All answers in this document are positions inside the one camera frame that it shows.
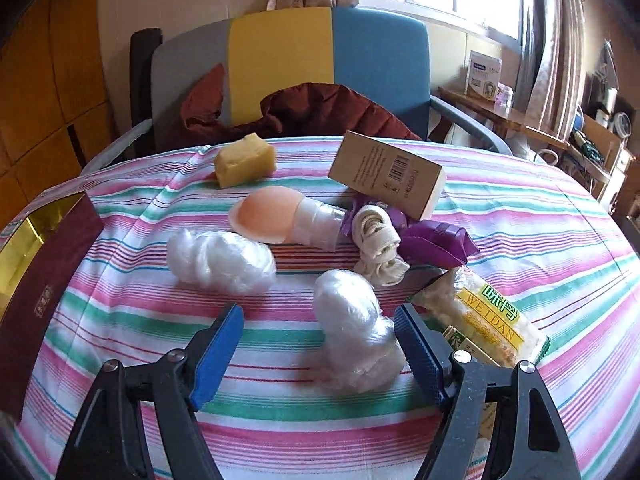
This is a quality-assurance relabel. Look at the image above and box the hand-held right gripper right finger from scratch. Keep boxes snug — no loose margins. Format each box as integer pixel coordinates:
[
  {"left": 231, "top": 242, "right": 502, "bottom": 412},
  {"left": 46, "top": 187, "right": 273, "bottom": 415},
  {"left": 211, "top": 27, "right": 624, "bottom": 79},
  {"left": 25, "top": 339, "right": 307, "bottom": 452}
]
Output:
[{"left": 393, "top": 302, "right": 583, "bottom": 480}]

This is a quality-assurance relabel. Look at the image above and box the brown cardboard box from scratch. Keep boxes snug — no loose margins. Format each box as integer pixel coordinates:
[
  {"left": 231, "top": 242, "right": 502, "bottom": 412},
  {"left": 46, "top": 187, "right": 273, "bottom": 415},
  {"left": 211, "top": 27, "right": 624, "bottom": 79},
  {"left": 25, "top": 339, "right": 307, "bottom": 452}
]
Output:
[{"left": 327, "top": 130, "right": 447, "bottom": 222}]

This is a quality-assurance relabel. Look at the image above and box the grey yellow blue armchair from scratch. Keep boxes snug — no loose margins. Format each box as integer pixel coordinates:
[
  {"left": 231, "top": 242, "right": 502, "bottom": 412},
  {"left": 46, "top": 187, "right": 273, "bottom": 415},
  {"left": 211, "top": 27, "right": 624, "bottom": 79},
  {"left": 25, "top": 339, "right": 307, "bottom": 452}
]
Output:
[{"left": 80, "top": 6, "right": 516, "bottom": 176}]

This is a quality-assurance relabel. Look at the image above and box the yellow green snack packet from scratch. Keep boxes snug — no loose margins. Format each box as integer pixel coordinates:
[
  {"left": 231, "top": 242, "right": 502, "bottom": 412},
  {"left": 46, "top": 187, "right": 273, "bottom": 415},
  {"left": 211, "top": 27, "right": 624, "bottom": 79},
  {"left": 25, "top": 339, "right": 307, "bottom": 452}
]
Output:
[{"left": 410, "top": 266, "right": 551, "bottom": 368}]

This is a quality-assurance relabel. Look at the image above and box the yellow sponge block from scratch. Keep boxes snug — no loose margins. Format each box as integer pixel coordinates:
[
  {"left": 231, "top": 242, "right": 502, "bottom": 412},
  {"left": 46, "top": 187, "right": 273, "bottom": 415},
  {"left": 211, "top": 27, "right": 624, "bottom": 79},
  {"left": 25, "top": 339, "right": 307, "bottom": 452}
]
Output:
[{"left": 214, "top": 132, "right": 277, "bottom": 189}]

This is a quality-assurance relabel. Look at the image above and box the white plastic bag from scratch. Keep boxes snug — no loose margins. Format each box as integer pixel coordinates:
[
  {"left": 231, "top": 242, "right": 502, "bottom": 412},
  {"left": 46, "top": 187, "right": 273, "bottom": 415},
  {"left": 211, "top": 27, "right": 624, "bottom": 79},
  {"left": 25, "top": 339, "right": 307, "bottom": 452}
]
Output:
[
  {"left": 166, "top": 227, "right": 277, "bottom": 295},
  {"left": 313, "top": 269, "right": 407, "bottom": 393}
]

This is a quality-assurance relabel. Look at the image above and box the pink striped curtain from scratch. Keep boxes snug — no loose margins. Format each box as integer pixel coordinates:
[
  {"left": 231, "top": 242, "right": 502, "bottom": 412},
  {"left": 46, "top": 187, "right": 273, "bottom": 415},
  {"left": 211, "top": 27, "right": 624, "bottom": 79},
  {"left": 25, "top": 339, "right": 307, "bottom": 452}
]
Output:
[{"left": 520, "top": 0, "right": 588, "bottom": 133}]

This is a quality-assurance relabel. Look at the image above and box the maroon gift box gold lining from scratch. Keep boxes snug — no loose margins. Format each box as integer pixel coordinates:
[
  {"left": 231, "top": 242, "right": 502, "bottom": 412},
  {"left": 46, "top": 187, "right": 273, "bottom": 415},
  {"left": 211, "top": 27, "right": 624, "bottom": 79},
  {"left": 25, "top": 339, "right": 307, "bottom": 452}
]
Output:
[{"left": 0, "top": 191, "right": 106, "bottom": 423}]

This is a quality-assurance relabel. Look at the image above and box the black upright post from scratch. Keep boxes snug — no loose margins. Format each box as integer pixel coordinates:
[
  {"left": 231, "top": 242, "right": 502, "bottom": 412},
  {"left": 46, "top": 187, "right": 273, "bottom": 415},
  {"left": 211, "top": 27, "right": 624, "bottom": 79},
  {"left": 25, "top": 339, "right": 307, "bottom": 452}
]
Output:
[{"left": 130, "top": 28, "right": 163, "bottom": 131}]

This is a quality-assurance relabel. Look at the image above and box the cream cloth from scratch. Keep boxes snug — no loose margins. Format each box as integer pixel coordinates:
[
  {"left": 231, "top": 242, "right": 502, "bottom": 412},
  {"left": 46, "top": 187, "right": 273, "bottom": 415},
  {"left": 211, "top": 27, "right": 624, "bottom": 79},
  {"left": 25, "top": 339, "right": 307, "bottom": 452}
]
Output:
[{"left": 345, "top": 204, "right": 408, "bottom": 288}]

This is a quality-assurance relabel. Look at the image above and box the wooden wardrobe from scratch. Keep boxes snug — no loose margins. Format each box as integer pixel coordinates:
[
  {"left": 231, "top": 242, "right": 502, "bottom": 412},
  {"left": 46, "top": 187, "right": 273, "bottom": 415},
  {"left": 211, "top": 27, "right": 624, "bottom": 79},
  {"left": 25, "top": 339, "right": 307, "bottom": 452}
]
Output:
[{"left": 0, "top": 0, "right": 136, "bottom": 231}]

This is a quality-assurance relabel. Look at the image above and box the white printed carton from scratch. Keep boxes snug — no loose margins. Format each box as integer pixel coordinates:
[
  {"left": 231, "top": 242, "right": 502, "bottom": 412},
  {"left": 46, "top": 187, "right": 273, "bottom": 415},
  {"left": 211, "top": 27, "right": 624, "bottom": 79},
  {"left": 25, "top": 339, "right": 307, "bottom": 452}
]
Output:
[{"left": 465, "top": 50, "right": 503, "bottom": 101}]

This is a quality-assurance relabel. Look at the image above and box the peach silicone cover clear cup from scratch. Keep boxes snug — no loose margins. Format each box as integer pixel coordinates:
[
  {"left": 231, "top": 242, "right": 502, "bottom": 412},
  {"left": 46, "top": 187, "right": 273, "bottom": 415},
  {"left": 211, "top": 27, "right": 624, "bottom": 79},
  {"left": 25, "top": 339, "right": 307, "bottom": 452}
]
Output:
[{"left": 228, "top": 185, "right": 348, "bottom": 251}]

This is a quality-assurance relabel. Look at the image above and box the maroon padded jacket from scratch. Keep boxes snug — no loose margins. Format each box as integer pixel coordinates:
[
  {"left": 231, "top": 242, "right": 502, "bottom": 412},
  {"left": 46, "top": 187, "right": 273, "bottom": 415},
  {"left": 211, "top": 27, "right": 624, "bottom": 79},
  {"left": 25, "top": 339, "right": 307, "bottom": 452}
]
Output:
[{"left": 165, "top": 62, "right": 423, "bottom": 153}]

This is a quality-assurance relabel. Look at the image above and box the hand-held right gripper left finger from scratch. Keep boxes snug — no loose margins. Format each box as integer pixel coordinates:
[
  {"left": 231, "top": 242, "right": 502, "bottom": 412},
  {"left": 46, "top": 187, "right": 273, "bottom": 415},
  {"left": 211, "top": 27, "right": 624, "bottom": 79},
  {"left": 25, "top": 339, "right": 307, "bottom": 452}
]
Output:
[{"left": 56, "top": 302, "right": 246, "bottom": 480}]

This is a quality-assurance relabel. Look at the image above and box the wooden side desk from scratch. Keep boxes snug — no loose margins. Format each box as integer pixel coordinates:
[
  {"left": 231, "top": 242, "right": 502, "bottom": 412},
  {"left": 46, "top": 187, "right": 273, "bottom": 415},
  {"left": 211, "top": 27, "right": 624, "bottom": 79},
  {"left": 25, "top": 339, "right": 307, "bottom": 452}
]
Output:
[{"left": 437, "top": 85, "right": 571, "bottom": 148}]

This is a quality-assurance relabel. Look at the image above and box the open cardboard storage box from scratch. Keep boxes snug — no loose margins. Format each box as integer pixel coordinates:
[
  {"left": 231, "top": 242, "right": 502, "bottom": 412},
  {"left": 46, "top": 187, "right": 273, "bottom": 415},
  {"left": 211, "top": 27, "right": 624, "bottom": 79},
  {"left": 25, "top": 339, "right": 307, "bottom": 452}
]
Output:
[{"left": 570, "top": 115, "right": 631, "bottom": 201}]

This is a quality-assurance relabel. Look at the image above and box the striped tablecloth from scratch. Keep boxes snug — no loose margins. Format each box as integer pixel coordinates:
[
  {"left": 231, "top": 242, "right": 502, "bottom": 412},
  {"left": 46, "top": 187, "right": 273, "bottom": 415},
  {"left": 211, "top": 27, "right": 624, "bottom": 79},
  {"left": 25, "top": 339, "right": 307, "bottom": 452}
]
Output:
[{"left": 0, "top": 136, "right": 640, "bottom": 480}]

